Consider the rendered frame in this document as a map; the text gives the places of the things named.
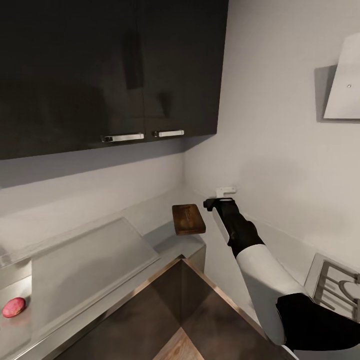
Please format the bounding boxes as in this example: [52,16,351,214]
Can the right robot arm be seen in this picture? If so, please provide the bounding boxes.
[203,186,360,360]

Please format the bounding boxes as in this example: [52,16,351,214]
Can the vidalia onion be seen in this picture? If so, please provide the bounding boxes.
[2,297,26,319]

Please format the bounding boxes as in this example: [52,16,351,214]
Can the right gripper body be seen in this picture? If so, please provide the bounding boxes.
[206,198,220,212]

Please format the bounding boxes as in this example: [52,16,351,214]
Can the cutting board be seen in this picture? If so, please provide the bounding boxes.
[172,204,206,233]

